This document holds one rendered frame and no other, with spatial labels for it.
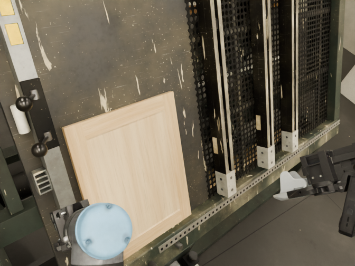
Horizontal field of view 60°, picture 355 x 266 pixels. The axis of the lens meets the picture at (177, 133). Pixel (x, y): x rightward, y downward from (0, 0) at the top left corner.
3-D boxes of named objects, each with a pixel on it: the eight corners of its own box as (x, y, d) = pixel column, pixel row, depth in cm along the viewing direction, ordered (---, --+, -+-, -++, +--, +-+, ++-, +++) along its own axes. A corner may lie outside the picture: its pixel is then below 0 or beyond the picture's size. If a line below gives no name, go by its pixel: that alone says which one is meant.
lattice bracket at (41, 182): (36, 192, 92) (39, 195, 90) (29, 171, 90) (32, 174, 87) (49, 186, 94) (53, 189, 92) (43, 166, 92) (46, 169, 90)
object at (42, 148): (43, 142, 88) (31, 161, 75) (39, 129, 86) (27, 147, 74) (57, 139, 88) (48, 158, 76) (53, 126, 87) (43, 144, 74)
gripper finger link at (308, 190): (293, 189, 67) (333, 181, 61) (295, 198, 67) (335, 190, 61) (282, 190, 64) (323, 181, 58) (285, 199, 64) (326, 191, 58)
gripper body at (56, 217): (83, 200, 68) (96, 195, 57) (95, 238, 67) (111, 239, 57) (47, 214, 64) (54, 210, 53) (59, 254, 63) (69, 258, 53)
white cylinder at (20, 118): (8, 105, 83) (18, 133, 86) (11, 107, 81) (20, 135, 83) (19, 102, 84) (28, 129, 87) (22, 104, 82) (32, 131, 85)
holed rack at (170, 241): (159, 253, 124) (159, 253, 124) (157, 247, 123) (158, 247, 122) (339, 123, 219) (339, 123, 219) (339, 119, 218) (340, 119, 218)
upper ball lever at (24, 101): (30, 101, 83) (16, 115, 71) (26, 87, 82) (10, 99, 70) (44, 98, 84) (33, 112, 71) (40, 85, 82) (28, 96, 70)
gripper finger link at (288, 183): (269, 176, 72) (306, 166, 65) (275, 201, 70) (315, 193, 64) (261, 176, 69) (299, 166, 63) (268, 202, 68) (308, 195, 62)
